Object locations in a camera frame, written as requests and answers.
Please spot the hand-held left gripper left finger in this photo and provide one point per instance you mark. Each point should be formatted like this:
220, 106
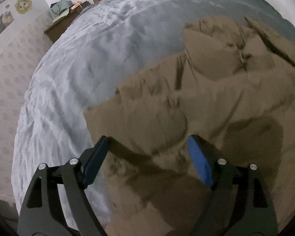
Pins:
94, 162

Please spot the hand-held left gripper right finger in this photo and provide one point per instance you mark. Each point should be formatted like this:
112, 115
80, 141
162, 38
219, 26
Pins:
199, 159

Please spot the brown puffer jacket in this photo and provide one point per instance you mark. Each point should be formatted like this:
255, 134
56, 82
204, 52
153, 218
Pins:
211, 98

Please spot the grey plush blanket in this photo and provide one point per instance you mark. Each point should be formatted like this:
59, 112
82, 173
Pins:
88, 54

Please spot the wooden nightstand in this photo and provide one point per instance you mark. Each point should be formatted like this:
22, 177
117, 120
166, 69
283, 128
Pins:
59, 30

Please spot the green bag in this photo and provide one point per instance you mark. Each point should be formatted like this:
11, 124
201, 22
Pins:
60, 8

